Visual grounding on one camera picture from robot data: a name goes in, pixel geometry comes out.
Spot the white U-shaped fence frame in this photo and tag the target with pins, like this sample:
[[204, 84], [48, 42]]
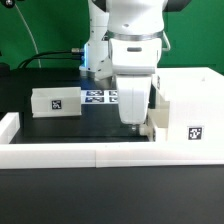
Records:
[[99, 155]]

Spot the paper sheet with fiducial tags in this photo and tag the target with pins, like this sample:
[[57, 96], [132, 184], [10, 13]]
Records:
[[99, 97]]

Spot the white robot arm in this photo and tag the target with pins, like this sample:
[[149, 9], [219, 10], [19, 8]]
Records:
[[127, 39]]

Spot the white drawer with tag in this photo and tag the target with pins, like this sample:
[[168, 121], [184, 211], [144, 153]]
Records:
[[56, 102], [156, 124]]

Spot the white drawer cabinet box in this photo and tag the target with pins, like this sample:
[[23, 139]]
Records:
[[196, 103]]

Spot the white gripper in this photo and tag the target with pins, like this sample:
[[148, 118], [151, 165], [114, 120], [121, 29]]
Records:
[[133, 84]]

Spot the black camera mount top left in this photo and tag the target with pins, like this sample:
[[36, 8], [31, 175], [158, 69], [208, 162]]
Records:
[[9, 3]]

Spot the white front drawer with tag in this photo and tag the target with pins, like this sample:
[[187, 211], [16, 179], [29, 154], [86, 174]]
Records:
[[156, 124]]

